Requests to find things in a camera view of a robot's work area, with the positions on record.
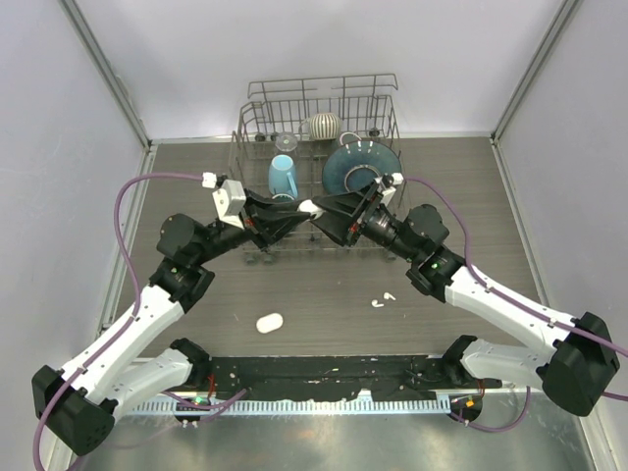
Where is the small white charging case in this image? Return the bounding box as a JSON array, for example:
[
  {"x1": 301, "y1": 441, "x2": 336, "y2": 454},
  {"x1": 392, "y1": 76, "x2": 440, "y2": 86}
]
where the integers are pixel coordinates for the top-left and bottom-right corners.
[{"x1": 298, "y1": 199, "x2": 324, "y2": 220}]

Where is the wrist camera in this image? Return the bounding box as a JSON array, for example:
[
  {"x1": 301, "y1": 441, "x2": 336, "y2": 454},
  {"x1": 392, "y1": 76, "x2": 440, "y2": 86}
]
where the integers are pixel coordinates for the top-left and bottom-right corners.
[
  {"x1": 201, "y1": 172, "x2": 246, "y2": 230},
  {"x1": 375, "y1": 172, "x2": 404, "y2": 207}
]

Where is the small white-rimmed bowl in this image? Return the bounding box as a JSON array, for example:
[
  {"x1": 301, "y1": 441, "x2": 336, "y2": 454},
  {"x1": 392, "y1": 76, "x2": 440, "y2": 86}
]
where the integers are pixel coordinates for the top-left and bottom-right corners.
[{"x1": 339, "y1": 131, "x2": 361, "y2": 146}]

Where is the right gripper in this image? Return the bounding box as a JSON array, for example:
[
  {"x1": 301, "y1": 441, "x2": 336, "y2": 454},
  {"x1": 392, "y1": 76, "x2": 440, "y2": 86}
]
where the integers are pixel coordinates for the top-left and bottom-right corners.
[{"x1": 308, "y1": 181, "x2": 420, "y2": 263}]

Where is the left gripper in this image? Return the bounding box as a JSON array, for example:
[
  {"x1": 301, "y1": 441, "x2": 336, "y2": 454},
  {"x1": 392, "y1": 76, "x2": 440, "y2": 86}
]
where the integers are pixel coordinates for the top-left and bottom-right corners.
[{"x1": 193, "y1": 187, "x2": 309, "y2": 265}]

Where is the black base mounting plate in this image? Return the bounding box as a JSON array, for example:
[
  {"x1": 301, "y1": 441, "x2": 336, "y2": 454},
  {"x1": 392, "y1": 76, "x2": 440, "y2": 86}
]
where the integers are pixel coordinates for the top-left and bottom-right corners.
[{"x1": 195, "y1": 355, "x2": 478, "y2": 402}]

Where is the large teal plate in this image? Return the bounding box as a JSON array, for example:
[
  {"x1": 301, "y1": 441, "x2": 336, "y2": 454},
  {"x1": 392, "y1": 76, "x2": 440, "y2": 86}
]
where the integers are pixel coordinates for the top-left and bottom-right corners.
[{"x1": 322, "y1": 140, "x2": 402, "y2": 194}]

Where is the white slotted cable duct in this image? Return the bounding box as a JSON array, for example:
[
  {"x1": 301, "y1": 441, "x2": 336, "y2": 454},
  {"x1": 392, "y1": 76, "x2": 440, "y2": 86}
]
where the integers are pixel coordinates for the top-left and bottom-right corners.
[{"x1": 128, "y1": 392, "x2": 451, "y2": 417}]

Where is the light blue mug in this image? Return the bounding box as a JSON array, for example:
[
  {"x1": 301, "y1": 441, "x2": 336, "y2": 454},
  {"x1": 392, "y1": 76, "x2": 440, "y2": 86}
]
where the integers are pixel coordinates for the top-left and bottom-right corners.
[{"x1": 268, "y1": 154, "x2": 298, "y2": 198}]

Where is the oval white charging case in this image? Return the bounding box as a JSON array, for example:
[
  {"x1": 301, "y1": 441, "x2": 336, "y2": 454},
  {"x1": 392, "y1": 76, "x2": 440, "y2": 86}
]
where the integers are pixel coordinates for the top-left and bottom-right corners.
[{"x1": 255, "y1": 313, "x2": 284, "y2": 335}]

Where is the clear glass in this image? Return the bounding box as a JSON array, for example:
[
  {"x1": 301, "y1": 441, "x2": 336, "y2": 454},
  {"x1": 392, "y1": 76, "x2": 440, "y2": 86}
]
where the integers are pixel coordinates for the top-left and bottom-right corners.
[{"x1": 275, "y1": 132, "x2": 298, "y2": 154}]

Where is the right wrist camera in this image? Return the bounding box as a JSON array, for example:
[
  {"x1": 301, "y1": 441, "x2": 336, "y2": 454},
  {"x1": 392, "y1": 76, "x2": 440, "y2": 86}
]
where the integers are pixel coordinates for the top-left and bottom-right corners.
[{"x1": 375, "y1": 172, "x2": 404, "y2": 207}]

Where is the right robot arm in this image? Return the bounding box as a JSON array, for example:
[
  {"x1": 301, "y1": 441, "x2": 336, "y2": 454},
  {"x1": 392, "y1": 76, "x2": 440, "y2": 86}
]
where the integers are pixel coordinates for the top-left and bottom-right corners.
[{"x1": 298, "y1": 181, "x2": 620, "y2": 417}]

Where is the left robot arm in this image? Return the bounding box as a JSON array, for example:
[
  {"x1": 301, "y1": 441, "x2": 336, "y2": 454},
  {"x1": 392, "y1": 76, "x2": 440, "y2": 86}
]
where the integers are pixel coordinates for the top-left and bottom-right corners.
[{"x1": 31, "y1": 183, "x2": 322, "y2": 456}]

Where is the striped ceramic mug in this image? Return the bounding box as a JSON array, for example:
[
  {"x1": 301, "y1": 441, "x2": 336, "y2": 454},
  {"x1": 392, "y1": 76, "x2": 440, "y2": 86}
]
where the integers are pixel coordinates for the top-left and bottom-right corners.
[{"x1": 298, "y1": 112, "x2": 341, "y2": 141}]

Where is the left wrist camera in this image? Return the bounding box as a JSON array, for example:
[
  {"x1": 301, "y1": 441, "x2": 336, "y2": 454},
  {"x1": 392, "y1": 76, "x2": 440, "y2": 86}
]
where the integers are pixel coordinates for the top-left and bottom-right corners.
[{"x1": 201, "y1": 172, "x2": 246, "y2": 230}]

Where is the wire dish rack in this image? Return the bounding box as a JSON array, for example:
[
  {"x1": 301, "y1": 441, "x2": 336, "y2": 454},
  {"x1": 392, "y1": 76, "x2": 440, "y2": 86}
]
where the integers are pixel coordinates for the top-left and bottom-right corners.
[{"x1": 224, "y1": 74, "x2": 415, "y2": 266}]

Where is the dark teal mug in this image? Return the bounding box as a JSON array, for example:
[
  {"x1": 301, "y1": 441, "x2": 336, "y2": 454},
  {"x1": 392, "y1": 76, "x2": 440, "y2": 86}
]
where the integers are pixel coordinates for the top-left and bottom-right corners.
[{"x1": 272, "y1": 193, "x2": 295, "y2": 202}]

